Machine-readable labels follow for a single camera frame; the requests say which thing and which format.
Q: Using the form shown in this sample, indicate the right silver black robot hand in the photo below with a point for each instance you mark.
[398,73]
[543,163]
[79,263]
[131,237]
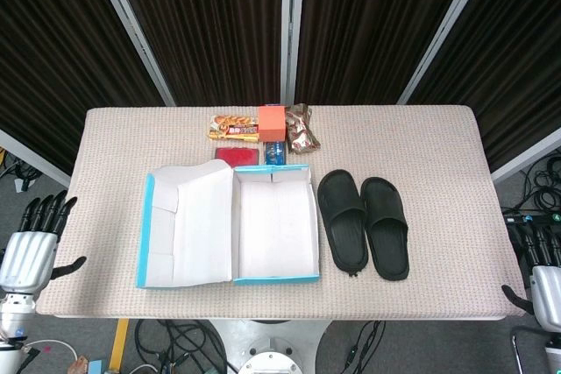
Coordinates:
[548,295]

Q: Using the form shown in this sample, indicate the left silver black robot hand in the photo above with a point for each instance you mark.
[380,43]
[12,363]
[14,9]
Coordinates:
[28,260]

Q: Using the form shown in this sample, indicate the black rubber slipper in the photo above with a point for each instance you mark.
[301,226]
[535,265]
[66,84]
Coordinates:
[385,212]
[342,199]

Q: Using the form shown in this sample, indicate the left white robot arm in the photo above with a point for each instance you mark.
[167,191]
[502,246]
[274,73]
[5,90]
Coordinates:
[13,312]

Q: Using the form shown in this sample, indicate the table with beige tablecloth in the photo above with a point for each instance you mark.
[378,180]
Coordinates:
[131,137]

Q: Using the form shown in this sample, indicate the light blue cardboard shoe box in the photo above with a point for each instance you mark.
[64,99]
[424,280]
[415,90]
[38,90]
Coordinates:
[201,225]

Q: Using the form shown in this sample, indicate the yellow snack packet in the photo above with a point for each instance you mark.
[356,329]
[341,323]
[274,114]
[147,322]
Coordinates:
[232,129]

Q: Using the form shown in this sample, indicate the orange cube box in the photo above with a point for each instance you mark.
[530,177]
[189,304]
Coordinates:
[271,126]

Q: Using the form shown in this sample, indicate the small brown object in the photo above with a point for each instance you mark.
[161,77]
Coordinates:
[78,365]

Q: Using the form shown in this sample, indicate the yellow floor tape strip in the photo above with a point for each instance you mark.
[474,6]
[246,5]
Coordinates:
[118,343]

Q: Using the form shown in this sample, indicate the small light blue object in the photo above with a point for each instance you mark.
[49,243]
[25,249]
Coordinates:
[94,367]

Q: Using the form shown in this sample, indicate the dark brown pleated curtain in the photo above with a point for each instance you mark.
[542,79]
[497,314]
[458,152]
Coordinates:
[517,41]
[44,41]
[197,19]
[372,19]

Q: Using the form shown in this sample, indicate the red flat case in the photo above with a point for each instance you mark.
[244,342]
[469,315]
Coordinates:
[236,158]

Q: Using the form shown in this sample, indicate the small blue packet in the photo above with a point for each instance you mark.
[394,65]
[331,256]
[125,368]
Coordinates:
[275,153]

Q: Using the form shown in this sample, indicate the brown foil snack bag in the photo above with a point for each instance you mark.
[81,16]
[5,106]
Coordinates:
[301,133]

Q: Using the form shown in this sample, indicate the grey partition frame post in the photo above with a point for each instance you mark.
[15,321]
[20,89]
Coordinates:
[447,28]
[131,32]
[30,157]
[526,157]
[291,28]

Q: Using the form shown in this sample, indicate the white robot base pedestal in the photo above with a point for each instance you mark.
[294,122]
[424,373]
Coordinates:
[267,343]

